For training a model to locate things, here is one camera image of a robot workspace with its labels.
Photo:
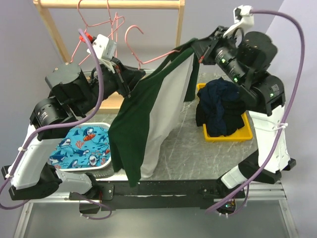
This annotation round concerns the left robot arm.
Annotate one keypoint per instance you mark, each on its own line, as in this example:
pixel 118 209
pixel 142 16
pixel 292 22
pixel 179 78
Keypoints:
pixel 33 174

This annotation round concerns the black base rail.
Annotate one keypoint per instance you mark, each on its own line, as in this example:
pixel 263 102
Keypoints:
pixel 150 194

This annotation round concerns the white plastic basket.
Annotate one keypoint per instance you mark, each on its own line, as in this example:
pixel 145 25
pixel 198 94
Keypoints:
pixel 99 168

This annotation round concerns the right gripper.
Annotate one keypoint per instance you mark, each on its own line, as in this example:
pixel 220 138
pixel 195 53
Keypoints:
pixel 205 46

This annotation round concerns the blue shark print cloth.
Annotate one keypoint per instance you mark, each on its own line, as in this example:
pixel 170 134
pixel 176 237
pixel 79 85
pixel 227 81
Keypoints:
pixel 81 148

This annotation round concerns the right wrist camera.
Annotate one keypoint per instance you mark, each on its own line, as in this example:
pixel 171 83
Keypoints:
pixel 243 18

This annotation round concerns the navy blue garment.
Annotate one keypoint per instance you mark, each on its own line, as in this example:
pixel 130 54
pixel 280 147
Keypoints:
pixel 218 90

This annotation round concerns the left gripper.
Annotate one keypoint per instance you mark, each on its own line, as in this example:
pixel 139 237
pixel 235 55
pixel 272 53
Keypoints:
pixel 125 76

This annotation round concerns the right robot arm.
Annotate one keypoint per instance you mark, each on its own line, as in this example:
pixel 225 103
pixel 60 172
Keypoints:
pixel 265 102

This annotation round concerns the wooden clothes rack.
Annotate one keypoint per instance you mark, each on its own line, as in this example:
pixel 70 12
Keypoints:
pixel 43 7

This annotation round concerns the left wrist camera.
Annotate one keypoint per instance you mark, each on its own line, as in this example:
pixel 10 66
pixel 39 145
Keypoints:
pixel 104 49

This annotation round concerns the green and white t shirt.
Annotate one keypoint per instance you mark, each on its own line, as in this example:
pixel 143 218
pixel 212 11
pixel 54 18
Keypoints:
pixel 147 117

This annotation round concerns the yellow plastic tray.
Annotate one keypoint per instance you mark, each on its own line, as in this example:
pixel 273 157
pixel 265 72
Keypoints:
pixel 239 135

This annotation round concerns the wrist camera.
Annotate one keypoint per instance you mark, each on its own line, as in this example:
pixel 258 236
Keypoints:
pixel 104 49
pixel 243 18

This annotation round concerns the black garment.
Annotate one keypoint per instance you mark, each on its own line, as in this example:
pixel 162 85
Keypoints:
pixel 220 119

